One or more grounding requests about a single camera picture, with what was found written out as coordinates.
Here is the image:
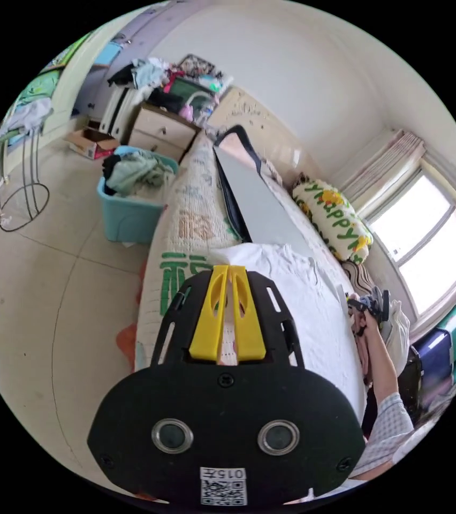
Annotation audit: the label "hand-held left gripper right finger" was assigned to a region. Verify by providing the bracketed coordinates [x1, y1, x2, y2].
[229, 266, 267, 361]

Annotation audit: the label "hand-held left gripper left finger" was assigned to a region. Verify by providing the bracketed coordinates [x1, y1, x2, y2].
[189, 264, 229, 361]

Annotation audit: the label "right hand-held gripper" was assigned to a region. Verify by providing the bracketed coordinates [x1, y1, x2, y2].
[346, 288, 392, 323]

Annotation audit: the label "white short sleeve shirt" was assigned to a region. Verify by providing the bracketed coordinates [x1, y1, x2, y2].
[211, 242, 368, 426]

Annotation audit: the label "person's right forearm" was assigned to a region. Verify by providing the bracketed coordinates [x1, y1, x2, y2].
[355, 324, 400, 406]

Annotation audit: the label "person's right hand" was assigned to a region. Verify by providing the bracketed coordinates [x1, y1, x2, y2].
[351, 309, 379, 347]

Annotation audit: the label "brown striped pillow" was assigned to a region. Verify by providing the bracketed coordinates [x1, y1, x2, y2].
[341, 261, 378, 299]

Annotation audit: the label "white cloth bag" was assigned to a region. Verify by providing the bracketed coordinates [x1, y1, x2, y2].
[383, 300, 412, 375]

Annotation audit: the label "window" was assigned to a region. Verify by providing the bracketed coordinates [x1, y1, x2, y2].
[366, 167, 456, 320]

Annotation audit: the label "blue and teal storage boxes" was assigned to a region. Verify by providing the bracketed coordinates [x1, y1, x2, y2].
[412, 282, 456, 388]

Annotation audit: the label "rolled white blanket, flower print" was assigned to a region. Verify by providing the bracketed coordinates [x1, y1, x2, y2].
[291, 179, 375, 265]

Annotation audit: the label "bed with patterned quilt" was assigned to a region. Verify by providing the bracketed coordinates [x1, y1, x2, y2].
[133, 85, 375, 428]

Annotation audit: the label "blue plastic tub with clothes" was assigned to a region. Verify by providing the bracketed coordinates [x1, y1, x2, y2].
[96, 144, 180, 245]

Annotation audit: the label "pink striped curtain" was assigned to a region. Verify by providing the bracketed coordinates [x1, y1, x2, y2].
[339, 129, 428, 203]

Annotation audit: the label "beige drawer cabinet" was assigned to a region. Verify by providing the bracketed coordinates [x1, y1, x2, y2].
[126, 102, 201, 162]

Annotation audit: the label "open carton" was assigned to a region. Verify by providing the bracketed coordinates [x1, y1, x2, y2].
[66, 127, 121, 161]

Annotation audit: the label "pile of clothes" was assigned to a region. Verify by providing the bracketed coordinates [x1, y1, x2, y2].
[107, 54, 233, 126]

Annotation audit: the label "metal drying rack with clothes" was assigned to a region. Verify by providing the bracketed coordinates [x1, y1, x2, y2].
[0, 68, 61, 235]

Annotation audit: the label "light purple wardrobe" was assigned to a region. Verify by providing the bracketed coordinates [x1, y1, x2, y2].
[73, 6, 191, 121]

